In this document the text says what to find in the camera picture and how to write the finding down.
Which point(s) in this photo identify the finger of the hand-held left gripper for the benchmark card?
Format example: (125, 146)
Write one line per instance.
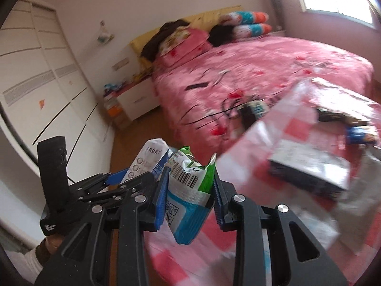
(143, 181)
(114, 176)

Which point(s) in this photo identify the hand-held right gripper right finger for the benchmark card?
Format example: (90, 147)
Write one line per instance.
(218, 204)

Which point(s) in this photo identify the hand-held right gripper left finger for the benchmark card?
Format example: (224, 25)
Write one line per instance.
(160, 198)

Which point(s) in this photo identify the white blue paper packet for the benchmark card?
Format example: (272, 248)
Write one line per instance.
(145, 158)

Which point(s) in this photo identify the green white snack packet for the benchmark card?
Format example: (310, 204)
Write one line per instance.
(190, 211)

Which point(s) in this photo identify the person's left forearm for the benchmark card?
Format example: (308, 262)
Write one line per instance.
(22, 263)

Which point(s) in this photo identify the person's left hand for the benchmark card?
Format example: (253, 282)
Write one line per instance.
(46, 245)

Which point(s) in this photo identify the orange box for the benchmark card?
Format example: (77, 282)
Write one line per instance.
(114, 111)

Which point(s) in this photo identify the white nightstand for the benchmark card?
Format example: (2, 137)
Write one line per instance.
(137, 98)
(279, 32)

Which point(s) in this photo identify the black silver box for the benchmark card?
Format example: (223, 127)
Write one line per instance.
(309, 166)

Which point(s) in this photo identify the white wardrobe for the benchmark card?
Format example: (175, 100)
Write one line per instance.
(44, 65)

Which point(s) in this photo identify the small black device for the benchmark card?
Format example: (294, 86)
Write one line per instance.
(196, 86)

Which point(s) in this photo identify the pink folded quilt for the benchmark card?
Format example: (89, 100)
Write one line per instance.
(193, 46)

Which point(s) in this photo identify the yellow headboard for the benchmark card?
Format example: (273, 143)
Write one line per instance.
(148, 35)

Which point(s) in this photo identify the floral cream pillow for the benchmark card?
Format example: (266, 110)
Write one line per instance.
(175, 40)

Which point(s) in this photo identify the bed with pink blanket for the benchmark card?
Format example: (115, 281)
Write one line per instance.
(268, 62)

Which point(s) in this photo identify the dark brown garment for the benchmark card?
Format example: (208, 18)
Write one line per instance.
(166, 27)

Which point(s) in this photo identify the blue yellow packet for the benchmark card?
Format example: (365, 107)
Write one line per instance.
(361, 134)

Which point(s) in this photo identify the black garment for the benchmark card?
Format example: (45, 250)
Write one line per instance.
(221, 34)

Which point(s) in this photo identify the colourful striped pillow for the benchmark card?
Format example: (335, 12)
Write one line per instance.
(247, 17)
(256, 29)

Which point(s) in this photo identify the wall ornament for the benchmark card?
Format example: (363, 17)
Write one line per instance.
(104, 34)

